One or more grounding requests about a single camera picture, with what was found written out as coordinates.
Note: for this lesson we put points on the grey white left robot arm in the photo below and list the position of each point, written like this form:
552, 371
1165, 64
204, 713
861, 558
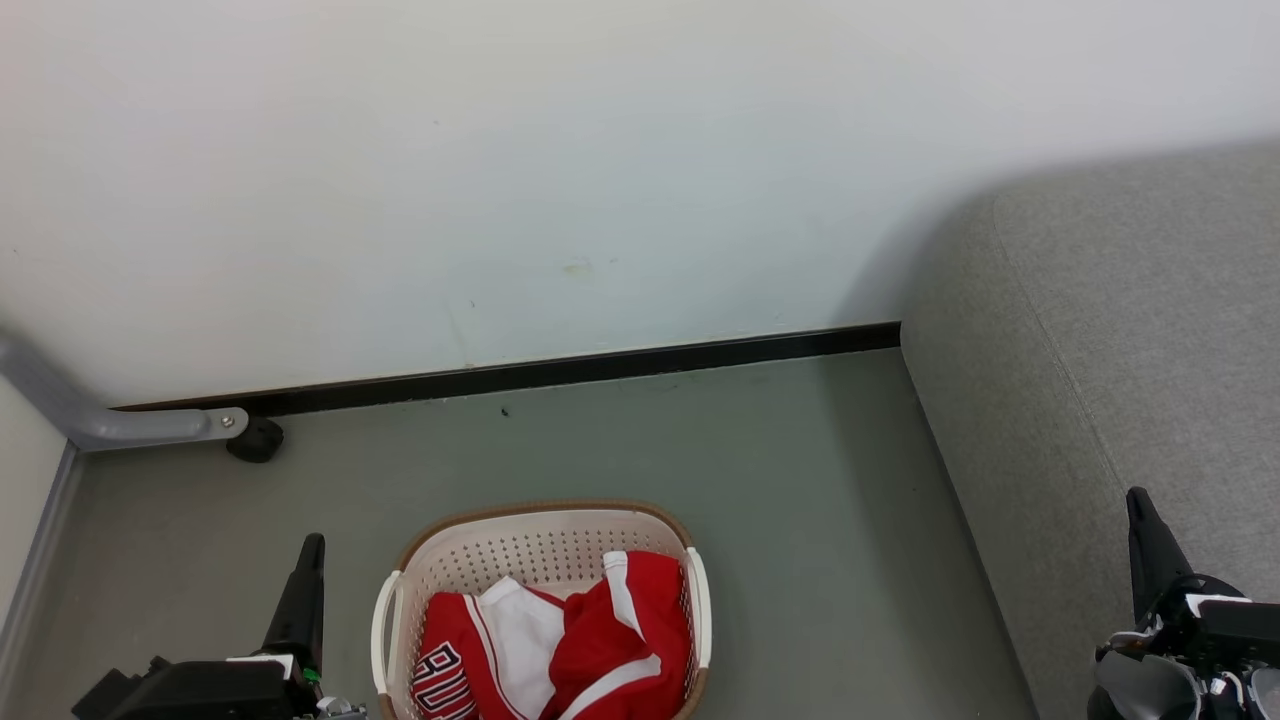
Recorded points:
340, 710

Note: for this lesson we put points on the red white lettered jersey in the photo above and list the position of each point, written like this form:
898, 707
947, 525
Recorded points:
520, 640

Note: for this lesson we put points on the black caster wheel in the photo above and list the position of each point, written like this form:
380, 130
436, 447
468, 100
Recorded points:
256, 441

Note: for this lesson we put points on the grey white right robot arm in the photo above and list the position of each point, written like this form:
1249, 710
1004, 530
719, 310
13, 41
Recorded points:
1140, 690

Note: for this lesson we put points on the black baseboard strip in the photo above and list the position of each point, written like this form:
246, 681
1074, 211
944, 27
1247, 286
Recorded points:
560, 372

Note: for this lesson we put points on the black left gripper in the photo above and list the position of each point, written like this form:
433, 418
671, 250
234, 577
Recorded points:
200, 692

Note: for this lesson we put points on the white panel with grey trim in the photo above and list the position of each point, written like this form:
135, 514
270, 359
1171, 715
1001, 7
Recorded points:
20, 480

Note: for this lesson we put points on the cream perforated laundry basket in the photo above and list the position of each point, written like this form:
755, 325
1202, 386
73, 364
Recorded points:
520, 545

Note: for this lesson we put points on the grey metal frame leg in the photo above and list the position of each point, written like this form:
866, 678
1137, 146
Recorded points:
120, 425

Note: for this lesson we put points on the red shorts with white stripes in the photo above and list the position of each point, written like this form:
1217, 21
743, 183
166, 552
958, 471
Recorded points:
640, 600

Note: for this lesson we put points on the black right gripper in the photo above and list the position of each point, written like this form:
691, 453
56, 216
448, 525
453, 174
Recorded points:
1235, 630

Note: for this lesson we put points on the grey fabric sofa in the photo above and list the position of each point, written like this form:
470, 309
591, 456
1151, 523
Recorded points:
1120, 350

